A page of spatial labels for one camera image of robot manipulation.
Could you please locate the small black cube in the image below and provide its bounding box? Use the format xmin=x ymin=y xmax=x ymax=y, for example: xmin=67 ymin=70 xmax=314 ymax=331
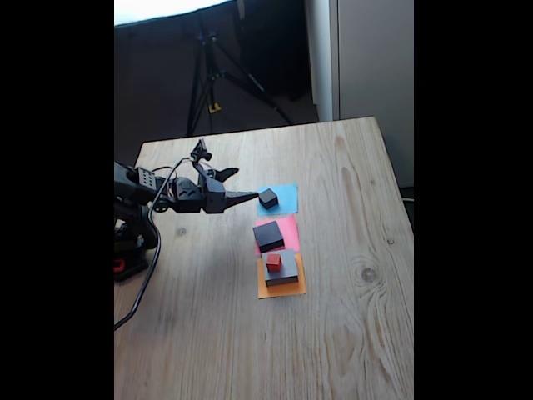
xmin=257 ymin=187 xmax=280 ymax=210

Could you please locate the medium black block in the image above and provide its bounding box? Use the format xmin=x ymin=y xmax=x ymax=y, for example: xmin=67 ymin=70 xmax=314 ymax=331
xmin=252 ymin=220 xmax=286 ymax=254

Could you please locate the blue paper sheet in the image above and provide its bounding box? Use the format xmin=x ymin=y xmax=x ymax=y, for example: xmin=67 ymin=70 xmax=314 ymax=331
xmin=257 ymin=182 xmax=300 ymax=217

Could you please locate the pink paper sheet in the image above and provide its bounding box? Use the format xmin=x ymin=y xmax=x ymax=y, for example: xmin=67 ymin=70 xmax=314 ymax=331
xmin=254 ymin=214 xmax=301 ymax=256

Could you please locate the large flat black block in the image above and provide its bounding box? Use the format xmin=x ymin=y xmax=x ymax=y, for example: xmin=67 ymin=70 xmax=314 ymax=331
xmin=262 ymin=248 xmax=300 ymax=288

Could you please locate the black tripod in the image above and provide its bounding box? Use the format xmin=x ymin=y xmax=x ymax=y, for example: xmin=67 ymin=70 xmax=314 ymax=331
xmin=185 ymin=24 xmax=296 ymax=137

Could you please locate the orange paper sheet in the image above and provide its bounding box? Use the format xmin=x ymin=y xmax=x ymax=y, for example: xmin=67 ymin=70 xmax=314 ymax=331
xmin=257 ymin=252 xmax=307 ymax=300

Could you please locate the bright white panel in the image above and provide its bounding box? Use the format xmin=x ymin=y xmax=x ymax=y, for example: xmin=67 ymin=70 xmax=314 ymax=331
xmin=114 ymin=0 xmax=234 ymax=26

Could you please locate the white cabinet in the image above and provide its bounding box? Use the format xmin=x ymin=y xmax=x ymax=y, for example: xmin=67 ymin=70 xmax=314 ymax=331
xmin=303 ymin=0 xmax=415 ymax=188

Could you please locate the bare circuit board camera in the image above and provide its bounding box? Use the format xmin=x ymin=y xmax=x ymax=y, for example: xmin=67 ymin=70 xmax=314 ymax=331
xmin=189 ymin=139 xmax=212 ymax=163

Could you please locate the black camera cable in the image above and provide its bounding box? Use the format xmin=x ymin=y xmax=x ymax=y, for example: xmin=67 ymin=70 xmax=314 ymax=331
xmin=114 ymin=156 xmax=197 ymax=333

